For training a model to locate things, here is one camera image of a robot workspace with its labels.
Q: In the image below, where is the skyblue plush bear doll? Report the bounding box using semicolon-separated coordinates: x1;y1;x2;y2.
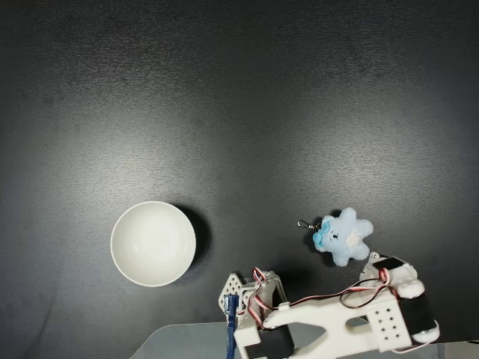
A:
297;206;375;269

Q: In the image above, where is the white ceramic bowl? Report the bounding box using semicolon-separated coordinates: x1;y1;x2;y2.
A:
109;200;198;288

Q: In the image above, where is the pale grey mounting board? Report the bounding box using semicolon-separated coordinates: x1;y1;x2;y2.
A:
130;315;479;359

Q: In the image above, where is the blue clamp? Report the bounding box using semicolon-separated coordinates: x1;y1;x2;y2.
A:
223;294;241;359

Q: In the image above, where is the red white gripper servo cable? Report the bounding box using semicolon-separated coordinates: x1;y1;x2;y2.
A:
276;267;392;311

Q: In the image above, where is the red white base servo cable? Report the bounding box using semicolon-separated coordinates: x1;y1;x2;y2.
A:
248;266;280;323

